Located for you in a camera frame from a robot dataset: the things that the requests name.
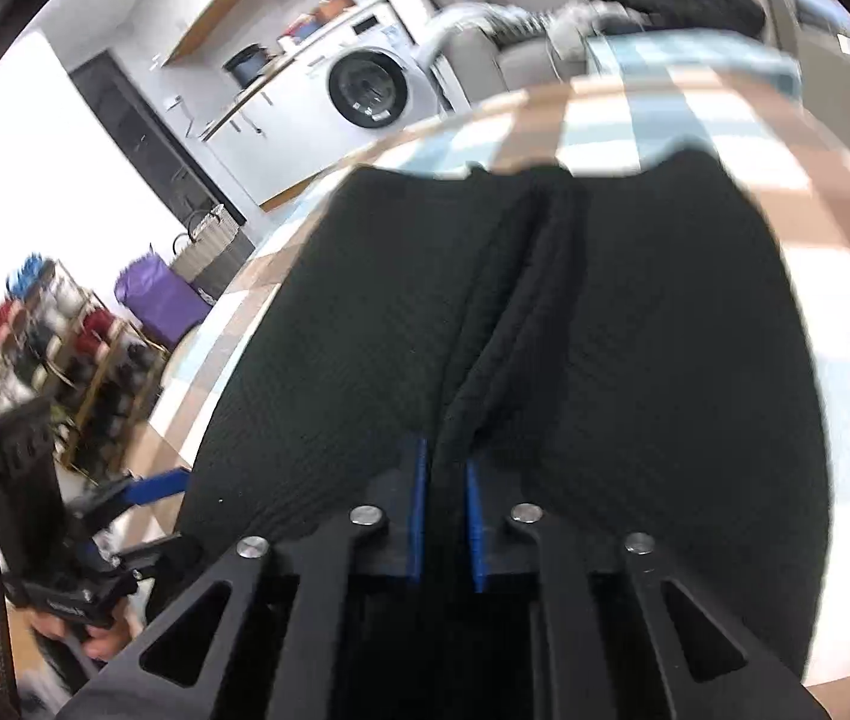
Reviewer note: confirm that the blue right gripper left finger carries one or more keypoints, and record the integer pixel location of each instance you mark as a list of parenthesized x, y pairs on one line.
[(417, 508)]

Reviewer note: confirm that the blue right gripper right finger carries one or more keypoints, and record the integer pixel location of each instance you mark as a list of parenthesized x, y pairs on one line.
[(475, 527)]

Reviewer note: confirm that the black knit sweater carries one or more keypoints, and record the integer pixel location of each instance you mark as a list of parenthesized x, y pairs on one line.
[(628, 344)]

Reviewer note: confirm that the white grey clothes pile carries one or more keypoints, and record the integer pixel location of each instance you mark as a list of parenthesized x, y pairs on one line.
[(568, 29)]

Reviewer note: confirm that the left hand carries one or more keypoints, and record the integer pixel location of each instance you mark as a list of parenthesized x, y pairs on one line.
[(99, 644)]

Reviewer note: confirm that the wooden shoe rack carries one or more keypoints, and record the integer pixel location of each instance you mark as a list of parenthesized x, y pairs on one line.
[(101, 372)]

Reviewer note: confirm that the purple bag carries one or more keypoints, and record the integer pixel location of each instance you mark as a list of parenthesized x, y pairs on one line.
[(163, 302)]

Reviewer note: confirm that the woven grey laundry basket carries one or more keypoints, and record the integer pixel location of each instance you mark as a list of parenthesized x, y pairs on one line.
[(210, 252)]

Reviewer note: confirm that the white front-load washing machine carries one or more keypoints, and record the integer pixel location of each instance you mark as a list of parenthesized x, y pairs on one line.
[(358, 82)]

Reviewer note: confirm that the checkered plaid table cloth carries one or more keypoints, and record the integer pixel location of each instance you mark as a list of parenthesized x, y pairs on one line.
[(795, 170)]

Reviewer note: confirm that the black pot on counter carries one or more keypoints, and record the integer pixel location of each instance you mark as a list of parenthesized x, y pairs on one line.
[(247, 65)]

